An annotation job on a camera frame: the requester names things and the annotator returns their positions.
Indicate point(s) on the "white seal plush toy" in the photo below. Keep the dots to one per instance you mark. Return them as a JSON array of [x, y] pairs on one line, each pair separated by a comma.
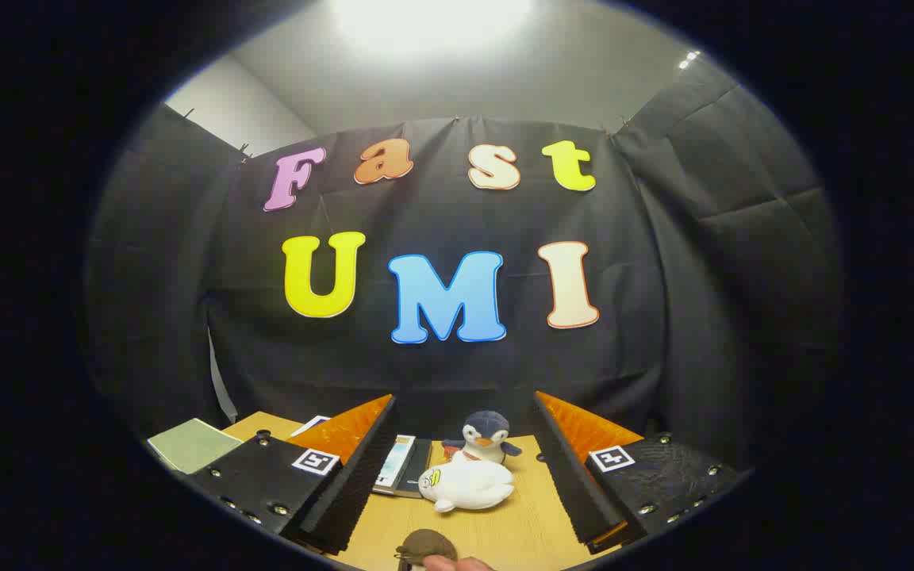
[[469, 484]]

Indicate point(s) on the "navy penguin plush toy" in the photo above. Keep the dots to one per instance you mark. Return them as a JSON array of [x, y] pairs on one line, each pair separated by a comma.
[[485, 436]]

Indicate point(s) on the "night photo cover book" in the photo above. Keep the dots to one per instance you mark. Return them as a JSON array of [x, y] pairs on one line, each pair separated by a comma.
[[312, 424]]

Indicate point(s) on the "green fabric storage box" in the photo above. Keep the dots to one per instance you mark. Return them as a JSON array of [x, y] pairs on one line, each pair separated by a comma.
[[191, 444]]

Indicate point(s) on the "brown fuzzy shoe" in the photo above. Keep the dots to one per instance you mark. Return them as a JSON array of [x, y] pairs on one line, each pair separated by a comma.
[[425, 543]]

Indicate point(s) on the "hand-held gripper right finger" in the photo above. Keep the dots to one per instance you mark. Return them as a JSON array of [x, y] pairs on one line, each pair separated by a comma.
[[568, 476]]

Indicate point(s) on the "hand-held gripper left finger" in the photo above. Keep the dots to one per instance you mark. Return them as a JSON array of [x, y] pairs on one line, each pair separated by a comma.
[[362, 476]]

